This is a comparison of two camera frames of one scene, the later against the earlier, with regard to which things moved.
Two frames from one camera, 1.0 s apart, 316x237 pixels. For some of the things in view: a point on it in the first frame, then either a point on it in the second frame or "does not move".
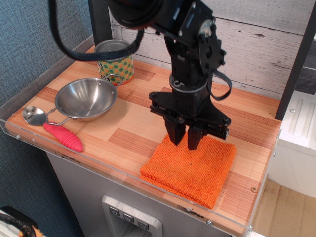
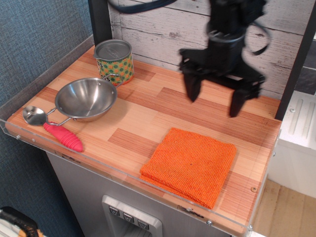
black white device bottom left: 22,222 does not move
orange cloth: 196,174 does not move
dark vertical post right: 300,61 does not move
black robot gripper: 190,104 → 221,62
